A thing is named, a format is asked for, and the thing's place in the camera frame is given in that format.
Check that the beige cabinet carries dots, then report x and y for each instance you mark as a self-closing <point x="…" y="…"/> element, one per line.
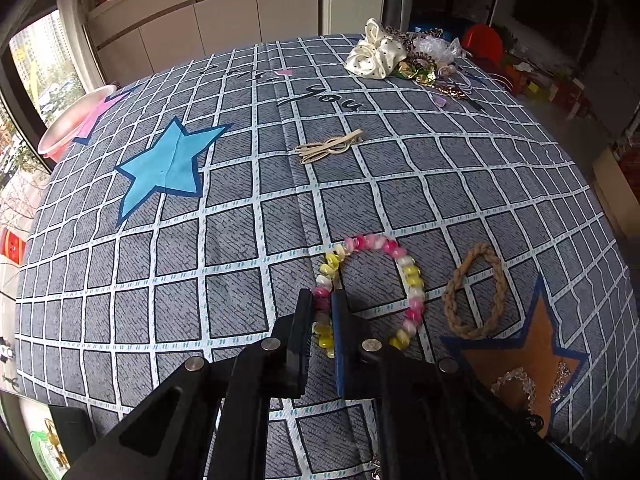
<point x="200" y="15"/>

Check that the red cartoon window decal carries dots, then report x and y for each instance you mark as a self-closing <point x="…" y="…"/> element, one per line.
<point x="11" y="247"/>

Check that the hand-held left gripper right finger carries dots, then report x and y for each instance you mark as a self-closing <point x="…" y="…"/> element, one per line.
<point x="340" y="332"/>

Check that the cardboard box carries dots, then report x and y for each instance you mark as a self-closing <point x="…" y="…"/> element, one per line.
<point x="615" y="190"/>

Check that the pink plastic bowl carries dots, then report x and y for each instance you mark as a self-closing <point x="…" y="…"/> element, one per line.
<point x="75" y="120"/>

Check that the dark green jewelry box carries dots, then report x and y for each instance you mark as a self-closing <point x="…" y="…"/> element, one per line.
<point x="70" y="425"/>

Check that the grey checked star bedsheet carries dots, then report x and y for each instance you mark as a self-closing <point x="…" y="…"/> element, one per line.
<point x="250" y="210"/>

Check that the pile of colourful boxes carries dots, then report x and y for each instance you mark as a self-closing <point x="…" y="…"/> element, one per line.
<point x="550" y="85"/>

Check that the cream polka-dot scrunchie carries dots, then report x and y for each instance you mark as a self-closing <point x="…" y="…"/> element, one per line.
<point x="375" y="52"/>

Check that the red plastic stool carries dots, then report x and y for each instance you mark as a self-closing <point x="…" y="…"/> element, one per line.
<point x="482" y="40"/>

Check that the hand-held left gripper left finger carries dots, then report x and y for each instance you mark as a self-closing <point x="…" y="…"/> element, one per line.
<point x="307" y="322"/>

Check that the pile of hair accessories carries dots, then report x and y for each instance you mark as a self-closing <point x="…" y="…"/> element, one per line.
<point x="425" y="67"/>

